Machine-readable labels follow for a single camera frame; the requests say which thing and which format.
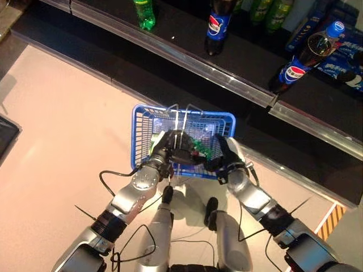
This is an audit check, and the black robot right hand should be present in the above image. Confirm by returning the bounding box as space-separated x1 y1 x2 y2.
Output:
204 135 242 173

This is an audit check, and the blue plastic shopping basket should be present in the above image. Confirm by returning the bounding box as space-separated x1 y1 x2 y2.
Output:
130 104 237 179

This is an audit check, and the silver robot right leg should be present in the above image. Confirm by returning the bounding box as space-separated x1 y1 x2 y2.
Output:
204 197 254 272

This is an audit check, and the silver robot leg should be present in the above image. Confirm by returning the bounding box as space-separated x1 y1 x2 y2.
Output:
135 185 175 272
204 197 254 272

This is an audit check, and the silver robot left leg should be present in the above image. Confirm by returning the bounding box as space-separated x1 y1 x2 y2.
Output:
135 185 175 272

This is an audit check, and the black robot waist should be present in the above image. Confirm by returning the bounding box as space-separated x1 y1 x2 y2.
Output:
169 263 220 272

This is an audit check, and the Pepsi cola bottle blue cap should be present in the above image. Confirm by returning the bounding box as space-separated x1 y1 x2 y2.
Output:
204 0 234 57
268 19 346 95

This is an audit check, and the yellow black hazard tape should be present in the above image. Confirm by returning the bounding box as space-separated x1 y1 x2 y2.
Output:
315 203 347 242

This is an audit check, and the blue Oreo cookie box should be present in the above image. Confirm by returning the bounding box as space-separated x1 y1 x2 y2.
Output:
313 33 363 92

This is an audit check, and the dark blue cookie box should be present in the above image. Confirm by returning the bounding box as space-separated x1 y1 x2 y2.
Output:
284 0 330 54

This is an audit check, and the grey stone ledge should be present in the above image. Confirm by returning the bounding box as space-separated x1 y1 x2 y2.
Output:
0 0 29 52

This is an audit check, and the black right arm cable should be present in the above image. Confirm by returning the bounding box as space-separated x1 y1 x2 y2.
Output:
237 163 284 272

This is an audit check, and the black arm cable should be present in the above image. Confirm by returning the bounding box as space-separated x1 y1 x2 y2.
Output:
237 163 284 272
99 169 157 264

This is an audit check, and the pale left hand bracket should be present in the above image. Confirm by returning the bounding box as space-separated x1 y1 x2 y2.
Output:
149 130 167 152

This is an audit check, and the black shelf board clear rail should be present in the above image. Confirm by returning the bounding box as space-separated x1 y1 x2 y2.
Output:
38 0 74 14
70 0 278 110
268 73 363 159

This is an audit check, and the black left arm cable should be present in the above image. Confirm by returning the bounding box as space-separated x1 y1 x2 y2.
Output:
99 169 157 264

